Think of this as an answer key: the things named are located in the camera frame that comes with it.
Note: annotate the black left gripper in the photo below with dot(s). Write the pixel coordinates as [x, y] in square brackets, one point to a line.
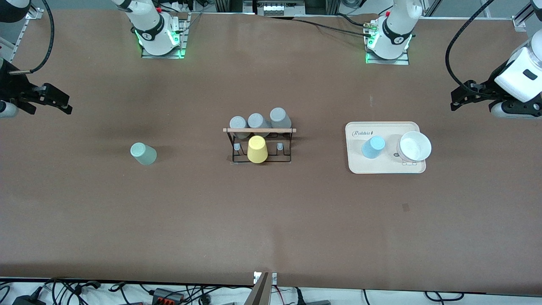
[487, 90]

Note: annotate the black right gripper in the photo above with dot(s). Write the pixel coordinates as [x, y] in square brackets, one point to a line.
[12, 86]

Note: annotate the light blue cup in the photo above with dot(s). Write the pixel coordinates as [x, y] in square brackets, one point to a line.
[372, 147]

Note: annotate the pale green cup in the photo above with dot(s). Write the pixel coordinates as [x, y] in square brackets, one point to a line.
[144, 154]

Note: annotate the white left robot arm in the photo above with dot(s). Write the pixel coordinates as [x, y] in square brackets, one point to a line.
[523, 80]

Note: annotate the white bowl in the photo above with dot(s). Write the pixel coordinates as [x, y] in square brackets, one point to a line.
[415, 146]

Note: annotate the beige rabbit tray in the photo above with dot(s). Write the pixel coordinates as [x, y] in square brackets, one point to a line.
[372, 166]

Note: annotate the grey cup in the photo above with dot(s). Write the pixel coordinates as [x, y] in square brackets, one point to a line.
[257, 120]
[238, 123]
[279, 116]

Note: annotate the black power adapter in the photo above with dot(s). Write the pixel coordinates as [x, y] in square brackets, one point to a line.
[27, 300]

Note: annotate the grey device with white buttons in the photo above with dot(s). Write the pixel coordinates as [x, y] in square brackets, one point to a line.
[275, 7]

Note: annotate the yellow cup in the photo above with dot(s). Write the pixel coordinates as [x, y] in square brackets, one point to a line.
[257, 149]

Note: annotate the black orange connector box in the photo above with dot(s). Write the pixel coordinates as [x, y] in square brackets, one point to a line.
[167, 294]

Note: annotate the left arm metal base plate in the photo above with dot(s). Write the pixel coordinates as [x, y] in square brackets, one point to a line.
[402, 61]

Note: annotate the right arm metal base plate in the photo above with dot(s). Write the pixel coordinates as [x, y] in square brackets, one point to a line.
[180, 46]

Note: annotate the metal camera bracket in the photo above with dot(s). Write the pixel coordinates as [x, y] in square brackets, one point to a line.
[262, 292]

